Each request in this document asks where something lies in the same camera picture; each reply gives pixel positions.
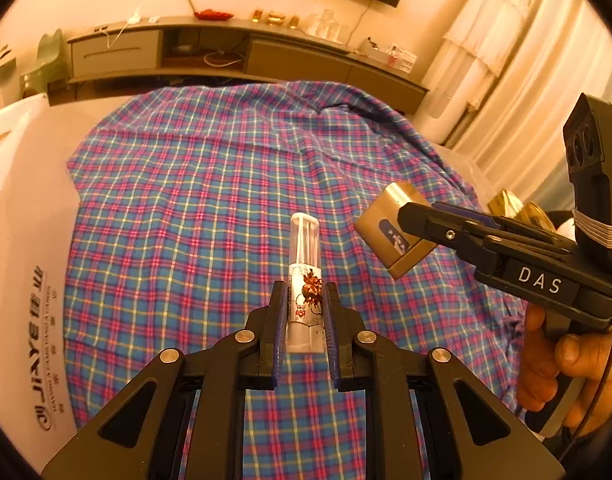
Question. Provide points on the long grey TV cabinet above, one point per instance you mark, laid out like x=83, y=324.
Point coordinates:
x=296, y=57

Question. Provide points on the white cardboard box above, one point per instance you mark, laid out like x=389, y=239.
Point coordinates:
x=26, y=260

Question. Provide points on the cream curtain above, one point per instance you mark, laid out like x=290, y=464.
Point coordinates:
x=551, y=75

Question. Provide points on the green child chair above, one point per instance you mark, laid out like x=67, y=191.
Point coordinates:
x=48, y=55

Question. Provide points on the person's right hand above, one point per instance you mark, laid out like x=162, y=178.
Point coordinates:
x=581, y=355

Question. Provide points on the clear printed tube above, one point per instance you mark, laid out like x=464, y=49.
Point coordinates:
x=306, y=260

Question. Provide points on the white covered floor air conditioner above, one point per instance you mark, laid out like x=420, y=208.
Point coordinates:
x=451, y=95

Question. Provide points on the red flat ornament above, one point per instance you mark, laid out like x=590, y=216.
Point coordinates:
x=213, y=14

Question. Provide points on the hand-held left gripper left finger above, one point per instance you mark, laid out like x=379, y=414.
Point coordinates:
x=282, y=330

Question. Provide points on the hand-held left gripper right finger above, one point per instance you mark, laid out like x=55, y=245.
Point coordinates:
x=330, y=330

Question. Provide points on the wide golden ornament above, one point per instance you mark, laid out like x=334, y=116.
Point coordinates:
x=274, y=18

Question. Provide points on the blue pink plaid cloth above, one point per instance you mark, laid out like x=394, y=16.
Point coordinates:
x=186, y=185

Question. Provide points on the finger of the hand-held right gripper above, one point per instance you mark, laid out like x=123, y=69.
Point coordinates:
x=473, y=218
x=436, y=227

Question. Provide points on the white box of oddments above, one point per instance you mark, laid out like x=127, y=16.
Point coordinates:
x=393, y=57

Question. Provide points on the small golden ornament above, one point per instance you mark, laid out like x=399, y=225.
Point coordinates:
x=293, y=21
x=256, y=16

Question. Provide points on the clear glass cup set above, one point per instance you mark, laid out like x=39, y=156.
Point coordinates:
x=326, y=27

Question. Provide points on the metallic tin box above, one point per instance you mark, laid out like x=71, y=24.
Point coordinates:
x=376, y=230

